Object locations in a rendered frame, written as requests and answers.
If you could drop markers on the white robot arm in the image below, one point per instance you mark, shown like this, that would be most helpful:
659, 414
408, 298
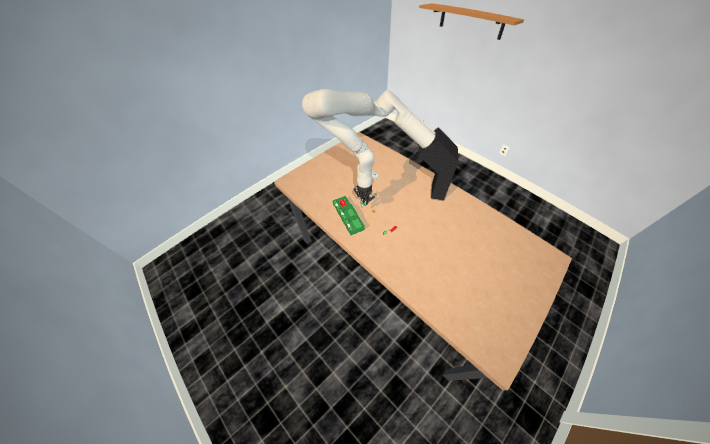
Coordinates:
325, 103

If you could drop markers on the green bins with labels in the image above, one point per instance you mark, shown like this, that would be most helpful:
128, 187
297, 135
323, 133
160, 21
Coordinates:
349, 216

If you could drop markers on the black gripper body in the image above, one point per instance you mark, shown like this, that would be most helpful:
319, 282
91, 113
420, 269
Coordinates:
367, 190

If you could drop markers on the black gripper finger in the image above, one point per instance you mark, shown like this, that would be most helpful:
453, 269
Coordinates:
359, 195
367, 199

